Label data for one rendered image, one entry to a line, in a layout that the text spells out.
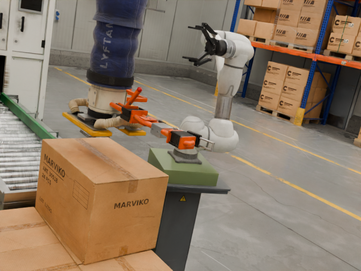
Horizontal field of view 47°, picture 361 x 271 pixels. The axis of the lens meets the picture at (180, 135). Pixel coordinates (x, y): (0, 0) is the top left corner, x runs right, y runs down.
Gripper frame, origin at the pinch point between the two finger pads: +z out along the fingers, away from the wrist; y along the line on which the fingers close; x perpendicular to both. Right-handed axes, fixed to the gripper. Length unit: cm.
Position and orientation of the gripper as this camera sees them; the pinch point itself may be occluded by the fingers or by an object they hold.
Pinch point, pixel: (188, 42)
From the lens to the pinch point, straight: 195.6
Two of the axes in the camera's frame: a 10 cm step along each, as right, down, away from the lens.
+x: -6.1, -3.1, 7.3
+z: -7.7, 0.2, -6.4
